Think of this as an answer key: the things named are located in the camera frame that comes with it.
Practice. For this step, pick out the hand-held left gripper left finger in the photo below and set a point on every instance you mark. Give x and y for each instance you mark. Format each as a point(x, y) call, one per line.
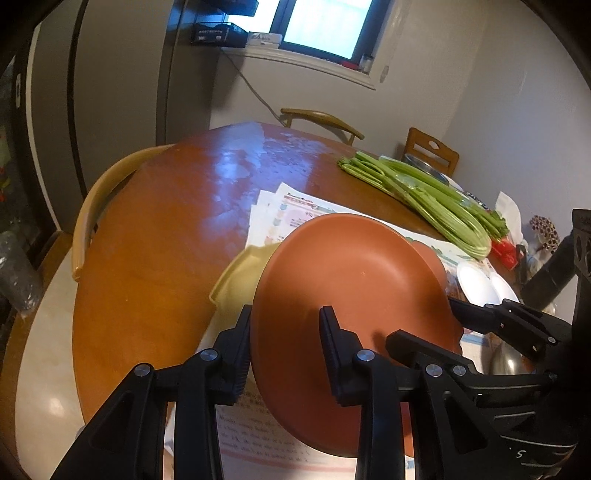
point(238, 364)

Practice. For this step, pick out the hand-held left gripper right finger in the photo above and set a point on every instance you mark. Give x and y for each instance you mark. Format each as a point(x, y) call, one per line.
point(334, 369)

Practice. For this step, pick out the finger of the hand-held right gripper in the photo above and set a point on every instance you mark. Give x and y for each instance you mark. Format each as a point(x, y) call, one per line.
point(411, 348)
point(521, 323)

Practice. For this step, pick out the white bowl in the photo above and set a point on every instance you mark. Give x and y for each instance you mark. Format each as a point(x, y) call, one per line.
point(473, 281)
point(505, 290)

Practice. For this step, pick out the brown plate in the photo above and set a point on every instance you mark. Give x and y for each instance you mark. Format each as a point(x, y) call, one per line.
point(360, 277)

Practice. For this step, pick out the shiny metal pot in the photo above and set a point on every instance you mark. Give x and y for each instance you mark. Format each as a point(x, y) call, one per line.
point(508, 360)

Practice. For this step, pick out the printed newspaper sheet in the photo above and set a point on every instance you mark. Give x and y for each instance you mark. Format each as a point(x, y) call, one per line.
point(295, 207)
point(258, 429)

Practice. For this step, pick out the red tissue box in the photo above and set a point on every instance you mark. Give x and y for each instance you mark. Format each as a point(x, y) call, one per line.
point(505, 251)

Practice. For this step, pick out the yellow plate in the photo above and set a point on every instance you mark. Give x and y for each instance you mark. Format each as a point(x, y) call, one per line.
point(240, 277)

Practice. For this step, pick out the dotted brown white object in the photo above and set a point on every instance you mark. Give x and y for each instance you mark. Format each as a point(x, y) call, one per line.
point(545, 230)

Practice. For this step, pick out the white tissue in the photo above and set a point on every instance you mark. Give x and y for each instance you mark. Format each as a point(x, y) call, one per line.
point(508, 210)

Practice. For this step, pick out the banded celery bunch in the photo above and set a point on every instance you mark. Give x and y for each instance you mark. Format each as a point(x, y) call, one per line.
point(480, 212)

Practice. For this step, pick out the large celery bunch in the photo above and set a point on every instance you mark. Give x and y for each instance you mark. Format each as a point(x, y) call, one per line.
point(443, 217)

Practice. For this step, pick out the steel bowl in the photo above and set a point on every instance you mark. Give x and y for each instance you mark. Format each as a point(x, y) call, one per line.
point(427, 166)

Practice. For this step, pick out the slat-back wooden chair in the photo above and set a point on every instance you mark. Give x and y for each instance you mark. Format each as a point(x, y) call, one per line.
point(431, 145)

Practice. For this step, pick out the curved-back wooden chair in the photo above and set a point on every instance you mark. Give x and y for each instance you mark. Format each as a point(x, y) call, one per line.
point(85, 221)
point(323, 115)

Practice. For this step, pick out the clear plastic bag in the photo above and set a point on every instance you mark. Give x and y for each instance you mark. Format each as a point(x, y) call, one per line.
point(18, 277)

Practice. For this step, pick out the small jar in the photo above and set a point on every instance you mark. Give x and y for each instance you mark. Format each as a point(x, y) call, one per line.
point(367, 63)

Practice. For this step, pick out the grey refrigerator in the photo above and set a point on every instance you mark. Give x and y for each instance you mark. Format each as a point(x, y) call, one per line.
point(124, 92)

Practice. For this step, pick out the white packet on windowsill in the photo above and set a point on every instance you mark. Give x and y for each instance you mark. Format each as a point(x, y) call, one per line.
point(265, 39)

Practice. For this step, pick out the black box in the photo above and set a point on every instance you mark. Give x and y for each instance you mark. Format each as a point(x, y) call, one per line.
point(217, 33)

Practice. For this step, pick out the window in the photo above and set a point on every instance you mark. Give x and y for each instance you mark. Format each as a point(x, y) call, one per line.
point(323, 23)

